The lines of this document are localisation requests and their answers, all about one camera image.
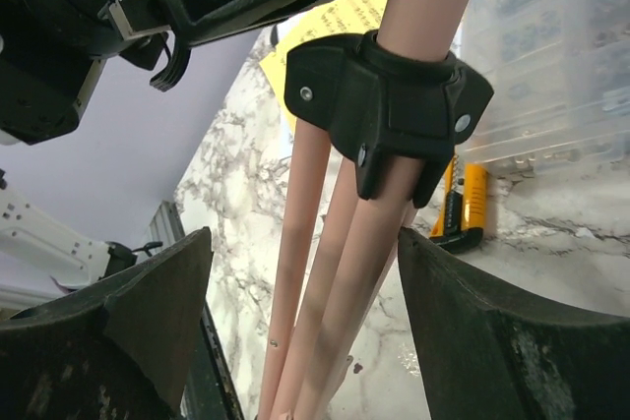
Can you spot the yellow utility knife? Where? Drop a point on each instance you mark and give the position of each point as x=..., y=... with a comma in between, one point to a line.
x=461, y=222

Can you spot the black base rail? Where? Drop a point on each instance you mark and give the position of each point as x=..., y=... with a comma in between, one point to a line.
x=209, y=392

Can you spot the pink music stand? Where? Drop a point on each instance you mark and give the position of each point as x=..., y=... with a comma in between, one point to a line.
x=378, y=117

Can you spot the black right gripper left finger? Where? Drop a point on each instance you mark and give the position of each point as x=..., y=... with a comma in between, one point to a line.
x=118, y=349

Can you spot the clear plastic organizer box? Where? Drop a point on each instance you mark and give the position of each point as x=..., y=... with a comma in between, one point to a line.
x=560, y=72

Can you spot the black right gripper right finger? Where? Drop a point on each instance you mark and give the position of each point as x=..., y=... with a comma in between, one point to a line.
x=488, y=349

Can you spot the yellow sheet music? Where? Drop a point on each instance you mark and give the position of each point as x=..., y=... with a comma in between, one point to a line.
x=334, y=17

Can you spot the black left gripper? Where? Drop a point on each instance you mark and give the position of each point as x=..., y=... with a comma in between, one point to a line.
x=53, y=51

